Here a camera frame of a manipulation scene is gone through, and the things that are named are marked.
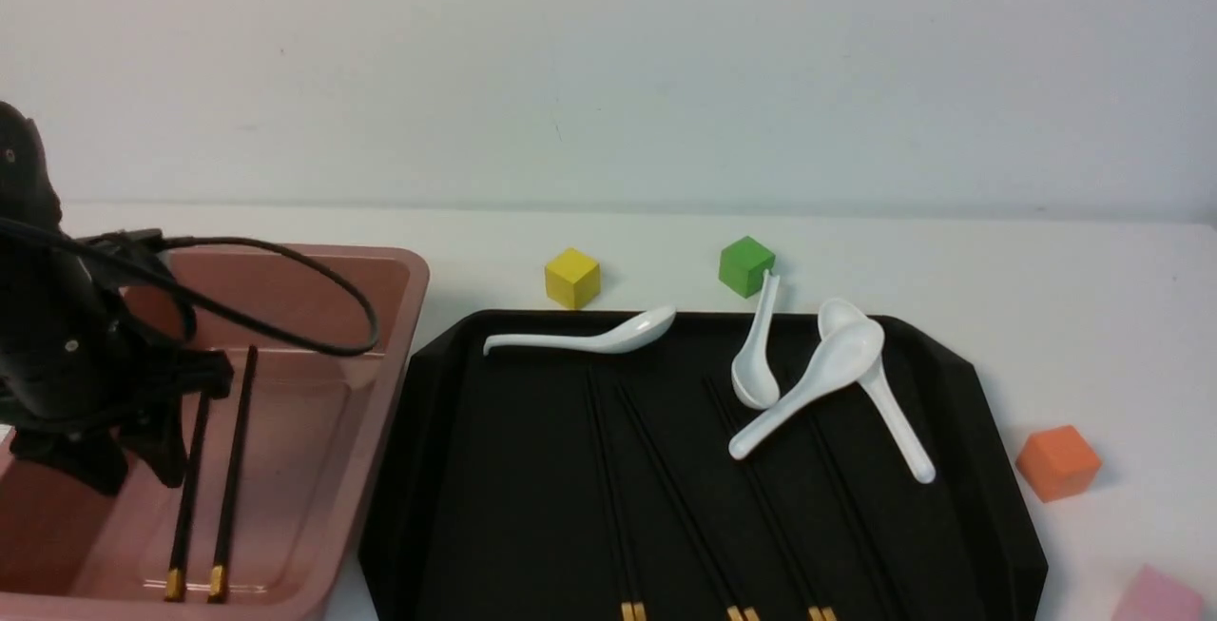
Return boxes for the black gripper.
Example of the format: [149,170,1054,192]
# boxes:
[2,279,234,496]

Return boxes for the black chopstick gold end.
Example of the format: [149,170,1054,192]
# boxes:
[615,384,744,621]
[207,345,260,605]
[622,384,761,621]
[710,377,899,621]
[584,369,647,620]
[701,376,828,620]
[164,393,211,603]
[583,368,639,620]

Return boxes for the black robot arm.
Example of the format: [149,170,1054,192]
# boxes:
[1,104,232,496]

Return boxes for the pink rectangular plastic bin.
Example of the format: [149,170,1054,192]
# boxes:
[1,245,430,620]

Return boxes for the black plastic tray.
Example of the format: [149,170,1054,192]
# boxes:
[359,311,1049,620]

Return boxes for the yellow wooden cube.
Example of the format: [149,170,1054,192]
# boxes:
[544,247,602,311]

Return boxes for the white spoon far left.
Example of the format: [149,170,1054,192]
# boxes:
[483,304,677,354]

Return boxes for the white spoon near green cube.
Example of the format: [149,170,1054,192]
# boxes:
[730,269,780,410]

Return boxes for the green wooden cube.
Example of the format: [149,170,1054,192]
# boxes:
[718,236,776,300]

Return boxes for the white spoon far right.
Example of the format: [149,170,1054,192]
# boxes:
[818,300,937,485]

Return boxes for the white spoon lying on top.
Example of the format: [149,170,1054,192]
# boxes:
[727,320,885,460]

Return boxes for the orange wooden cube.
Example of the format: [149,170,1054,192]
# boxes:
[1015,425,1103,503]

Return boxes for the pink wooden block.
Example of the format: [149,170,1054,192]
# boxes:
[1110,565,1206,621]

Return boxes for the black cable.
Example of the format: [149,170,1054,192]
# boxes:
[0,217,378,359]

